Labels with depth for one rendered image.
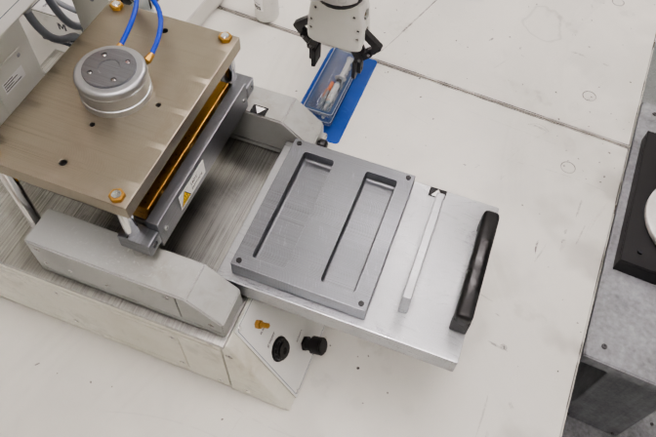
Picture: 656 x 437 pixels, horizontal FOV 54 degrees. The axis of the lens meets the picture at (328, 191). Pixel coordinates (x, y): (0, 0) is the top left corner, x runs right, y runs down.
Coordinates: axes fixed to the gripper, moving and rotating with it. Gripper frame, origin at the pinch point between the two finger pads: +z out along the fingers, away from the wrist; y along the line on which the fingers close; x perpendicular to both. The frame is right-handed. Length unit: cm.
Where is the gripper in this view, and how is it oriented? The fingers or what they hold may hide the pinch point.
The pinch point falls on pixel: (336, 61)
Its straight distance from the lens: 118.8
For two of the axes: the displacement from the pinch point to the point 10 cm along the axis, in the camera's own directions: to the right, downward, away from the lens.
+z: -0.3, 5.7, 8.2
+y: -9.3, -3.1, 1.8
